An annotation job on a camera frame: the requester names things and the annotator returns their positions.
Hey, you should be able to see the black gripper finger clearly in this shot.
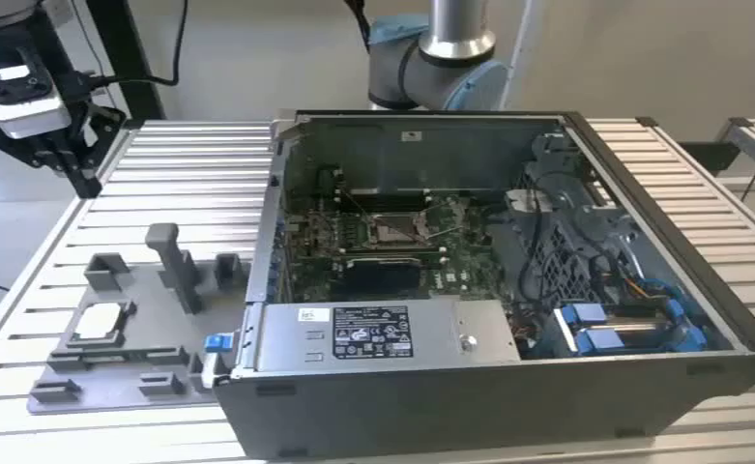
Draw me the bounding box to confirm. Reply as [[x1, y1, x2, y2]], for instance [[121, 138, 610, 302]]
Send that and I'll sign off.
[[0, 113, 72, 169], [60, 103, 126, 199]]

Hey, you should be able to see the CPU chip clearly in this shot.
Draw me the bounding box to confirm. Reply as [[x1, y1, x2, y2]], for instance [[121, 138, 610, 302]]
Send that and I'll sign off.
[[70, 304, 128, 342]]

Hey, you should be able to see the CPU socket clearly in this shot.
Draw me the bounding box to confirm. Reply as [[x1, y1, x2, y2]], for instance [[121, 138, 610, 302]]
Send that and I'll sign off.
[[366, 212, 429, 246]]

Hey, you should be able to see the black expansion slot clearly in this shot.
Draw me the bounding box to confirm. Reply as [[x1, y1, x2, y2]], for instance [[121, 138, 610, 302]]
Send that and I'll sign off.
[[336, 245, 446, 256]]

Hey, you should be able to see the grey parts rack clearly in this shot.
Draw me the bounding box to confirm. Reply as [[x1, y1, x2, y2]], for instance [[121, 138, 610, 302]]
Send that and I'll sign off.
[[25, 221, 253, 417]]

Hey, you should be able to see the silver power supply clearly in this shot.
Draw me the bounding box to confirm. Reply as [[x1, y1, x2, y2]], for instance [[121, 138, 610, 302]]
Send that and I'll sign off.
[[250, 299, 524, 373]]

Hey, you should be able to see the black power supply label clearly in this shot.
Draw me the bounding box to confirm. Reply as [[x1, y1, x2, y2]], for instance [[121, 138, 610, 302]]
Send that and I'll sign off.
[[330, 304, 414, 359]]

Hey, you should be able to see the metal socket cover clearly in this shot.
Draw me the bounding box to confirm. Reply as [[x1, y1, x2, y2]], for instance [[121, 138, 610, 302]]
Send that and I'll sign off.
[[414, 196, 474, 239]]

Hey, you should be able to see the green motherboard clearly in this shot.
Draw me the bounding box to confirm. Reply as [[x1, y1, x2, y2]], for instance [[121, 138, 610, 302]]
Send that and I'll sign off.
[[278, 188, 526, 310]]

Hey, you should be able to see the open black PC case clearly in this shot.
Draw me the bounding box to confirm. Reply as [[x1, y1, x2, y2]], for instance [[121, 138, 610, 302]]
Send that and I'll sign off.
[[212, 108, 755, 460]]

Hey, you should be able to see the grey metal drive cage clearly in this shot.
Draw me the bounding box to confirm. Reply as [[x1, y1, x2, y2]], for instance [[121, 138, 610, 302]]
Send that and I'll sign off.
[[485, 133, 738, 362]]

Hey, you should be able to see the hard disk in blue carrier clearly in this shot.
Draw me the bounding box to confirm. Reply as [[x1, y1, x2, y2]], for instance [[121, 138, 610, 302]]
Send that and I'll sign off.
[[553, 302, 685, 324], [569, 323, 706, 359]]

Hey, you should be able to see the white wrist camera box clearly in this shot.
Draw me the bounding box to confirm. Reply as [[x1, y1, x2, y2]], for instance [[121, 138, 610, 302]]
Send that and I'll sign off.
[[0, 33, 72, 140]]

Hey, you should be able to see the black frame post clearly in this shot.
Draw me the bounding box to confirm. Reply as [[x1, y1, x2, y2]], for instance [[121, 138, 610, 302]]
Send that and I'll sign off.
[[85, 0, 166, 122]]

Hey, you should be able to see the black camera cable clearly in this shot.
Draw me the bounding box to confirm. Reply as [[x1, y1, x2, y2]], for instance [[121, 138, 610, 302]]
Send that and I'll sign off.
[[65, 0, 189, 101]]

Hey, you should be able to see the wire locking lever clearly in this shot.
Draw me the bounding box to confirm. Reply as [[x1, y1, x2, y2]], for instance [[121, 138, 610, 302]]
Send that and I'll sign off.
[[338, 186, 381, 221]]

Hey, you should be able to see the black bracket block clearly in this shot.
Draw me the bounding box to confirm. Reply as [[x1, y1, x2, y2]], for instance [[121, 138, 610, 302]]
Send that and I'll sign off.
[[676, 140, 740, 176]]

